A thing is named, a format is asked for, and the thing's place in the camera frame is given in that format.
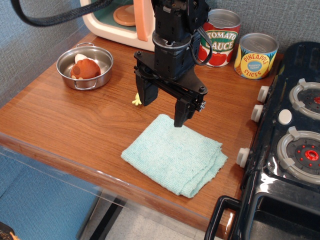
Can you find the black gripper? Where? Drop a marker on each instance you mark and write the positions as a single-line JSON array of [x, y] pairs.
[[171, 68]]

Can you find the brown toy mushroom potato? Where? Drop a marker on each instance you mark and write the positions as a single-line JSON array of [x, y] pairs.
[[84, 68]]

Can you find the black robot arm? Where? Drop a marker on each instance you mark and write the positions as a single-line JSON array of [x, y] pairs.
[[176, 19]]

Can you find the stainless steel pot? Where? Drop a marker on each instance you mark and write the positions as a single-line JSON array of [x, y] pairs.
[[100, 55]]

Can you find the light blue folded cloth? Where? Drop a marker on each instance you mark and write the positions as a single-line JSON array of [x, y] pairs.
[[177, 158]]

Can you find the toy microwave teal and cream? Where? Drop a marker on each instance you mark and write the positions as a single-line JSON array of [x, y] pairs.
[[129, 22]]

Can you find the tomato sauce can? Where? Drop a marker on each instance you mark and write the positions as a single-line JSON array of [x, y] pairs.
[[222, 29]]

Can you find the pineapple slices can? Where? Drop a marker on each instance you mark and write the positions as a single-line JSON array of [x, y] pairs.
[[255, 55]]

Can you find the black toy stove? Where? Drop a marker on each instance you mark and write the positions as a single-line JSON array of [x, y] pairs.
[[280, 197]]

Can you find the orange object at corner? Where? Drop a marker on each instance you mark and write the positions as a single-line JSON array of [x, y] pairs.
[[7, 233]]

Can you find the spoon with green handle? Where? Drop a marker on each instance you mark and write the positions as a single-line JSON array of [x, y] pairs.
[[137, 100]]

